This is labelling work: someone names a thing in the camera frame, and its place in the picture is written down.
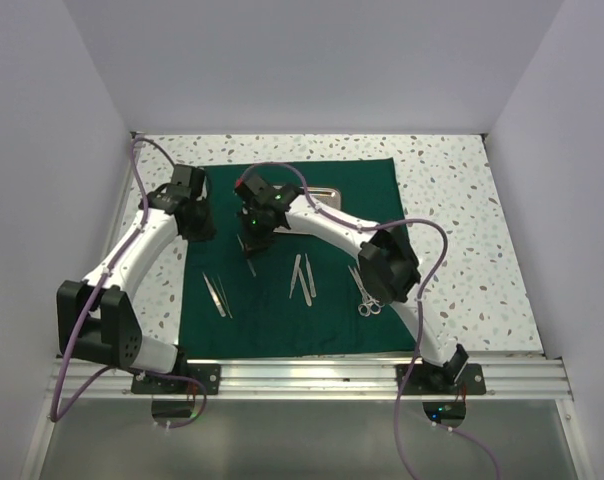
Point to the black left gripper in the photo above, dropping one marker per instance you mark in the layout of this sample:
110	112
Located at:
206	231

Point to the dark green surgical cloth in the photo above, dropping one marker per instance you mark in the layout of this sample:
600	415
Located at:
266	322

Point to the aluminium extrusion rail frame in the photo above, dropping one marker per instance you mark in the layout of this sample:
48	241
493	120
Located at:
445	178

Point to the steel scalpel handle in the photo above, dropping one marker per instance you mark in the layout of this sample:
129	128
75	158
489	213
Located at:
298	278
311	281

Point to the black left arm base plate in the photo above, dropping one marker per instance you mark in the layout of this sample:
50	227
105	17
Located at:
196	378

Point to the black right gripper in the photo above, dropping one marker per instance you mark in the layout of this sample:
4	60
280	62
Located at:
255	243

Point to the stainless steel instrument tray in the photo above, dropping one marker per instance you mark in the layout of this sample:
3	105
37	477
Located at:
327	196

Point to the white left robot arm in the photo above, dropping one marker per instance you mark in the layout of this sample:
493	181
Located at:
96	318

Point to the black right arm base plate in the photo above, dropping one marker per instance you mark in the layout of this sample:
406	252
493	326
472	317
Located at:
429	381

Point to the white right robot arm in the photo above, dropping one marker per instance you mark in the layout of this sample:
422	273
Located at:
388	265

